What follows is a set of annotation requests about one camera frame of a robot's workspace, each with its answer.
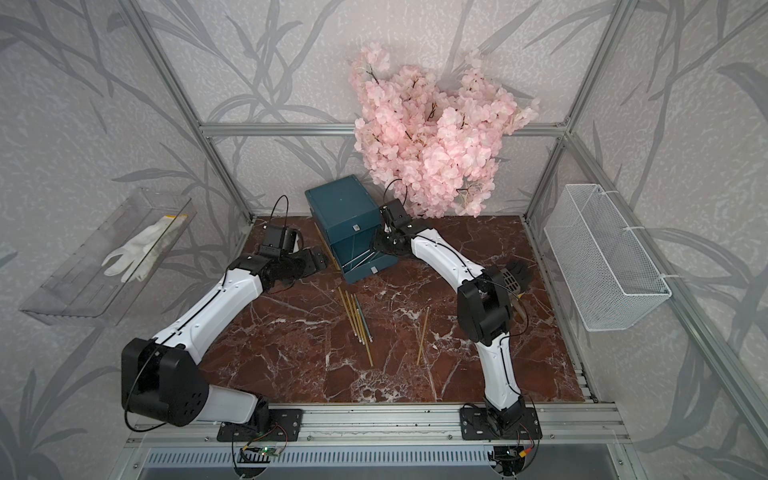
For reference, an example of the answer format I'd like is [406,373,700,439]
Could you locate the beige slotted scoop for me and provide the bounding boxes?
[502,264,532,321]

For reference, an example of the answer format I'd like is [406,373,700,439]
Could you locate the white wire mesh basket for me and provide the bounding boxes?
[544,184,672,332]

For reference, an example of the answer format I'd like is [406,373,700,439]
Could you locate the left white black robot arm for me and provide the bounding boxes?
[121,226,328,432]

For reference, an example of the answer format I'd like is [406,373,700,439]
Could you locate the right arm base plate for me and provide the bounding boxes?
[458,402,542,442]

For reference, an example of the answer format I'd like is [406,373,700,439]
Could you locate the teal drawer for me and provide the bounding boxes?
[331,237,398,284]

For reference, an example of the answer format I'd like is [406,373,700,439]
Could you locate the white glove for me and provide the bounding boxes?
[102,215,183,283]

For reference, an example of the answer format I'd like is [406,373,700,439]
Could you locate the green pencil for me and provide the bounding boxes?
[341,249,374,271]
[348,252,379,273]

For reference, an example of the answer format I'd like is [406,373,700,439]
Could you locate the pink blossom artificial tree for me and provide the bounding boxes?
[349,42,540,219]

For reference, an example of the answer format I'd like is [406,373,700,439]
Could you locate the teal drawer cabinet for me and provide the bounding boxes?
[305,175,380,244]

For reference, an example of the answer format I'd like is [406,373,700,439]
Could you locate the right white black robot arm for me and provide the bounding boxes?
[372,199,525,430]

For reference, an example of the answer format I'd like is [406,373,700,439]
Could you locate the green pencil among yellows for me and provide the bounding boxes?
[353,294,373,344]

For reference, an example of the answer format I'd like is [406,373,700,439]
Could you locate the yellow pencil right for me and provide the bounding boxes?
[417,307,431,365]

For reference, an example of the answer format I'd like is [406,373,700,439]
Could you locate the left circuit board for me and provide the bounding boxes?
[234,445,286,466]

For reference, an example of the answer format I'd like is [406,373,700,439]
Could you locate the aluminium front rail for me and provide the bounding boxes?
[122,403,631,449]

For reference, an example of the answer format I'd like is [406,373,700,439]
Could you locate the clear plastic wall tray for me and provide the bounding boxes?
[20,188,196,327]

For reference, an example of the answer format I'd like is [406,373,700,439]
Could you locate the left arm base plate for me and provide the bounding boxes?
[216,408,304,443]

